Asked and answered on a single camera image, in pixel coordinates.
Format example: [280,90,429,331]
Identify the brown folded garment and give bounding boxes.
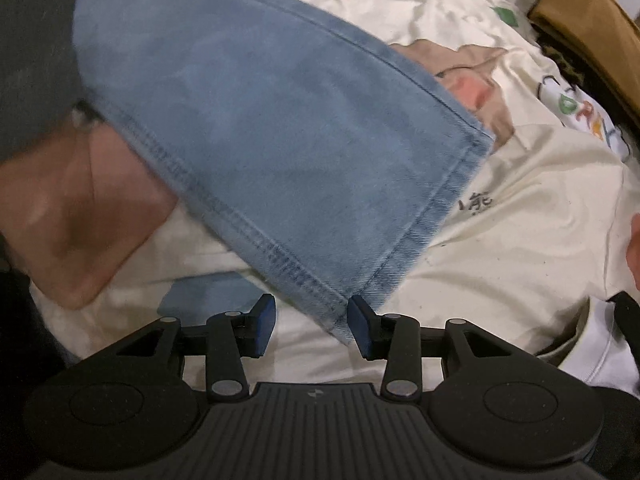
[527,0,640,126]

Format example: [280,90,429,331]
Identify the person's bare leg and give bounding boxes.
[0,125,179,311]

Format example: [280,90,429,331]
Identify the cream bear-print blanket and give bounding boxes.
[30,0,640,396]

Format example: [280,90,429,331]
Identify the person's white shirt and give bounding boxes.
[542,299,640,392]

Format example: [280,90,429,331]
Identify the leopard-print cloth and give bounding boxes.
[537,42,601,96]

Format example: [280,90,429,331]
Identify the person's dark shorts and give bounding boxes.
[0,0,97,162]

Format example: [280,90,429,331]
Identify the blue denim pants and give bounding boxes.
[72,0,511,347]

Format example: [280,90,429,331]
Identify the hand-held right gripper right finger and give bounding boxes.
[346,294,506,402]

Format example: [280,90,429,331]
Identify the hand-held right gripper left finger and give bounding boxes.
[117,293,278,404]

